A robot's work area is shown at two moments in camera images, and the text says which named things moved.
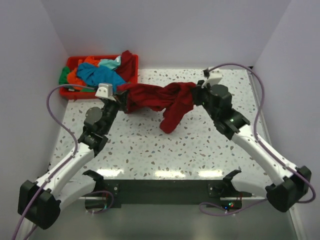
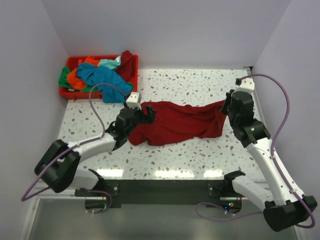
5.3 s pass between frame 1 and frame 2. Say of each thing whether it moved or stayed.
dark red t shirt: moved
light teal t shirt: stayed
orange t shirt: stayed
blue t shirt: stayed
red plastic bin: stayed
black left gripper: moved
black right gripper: moved
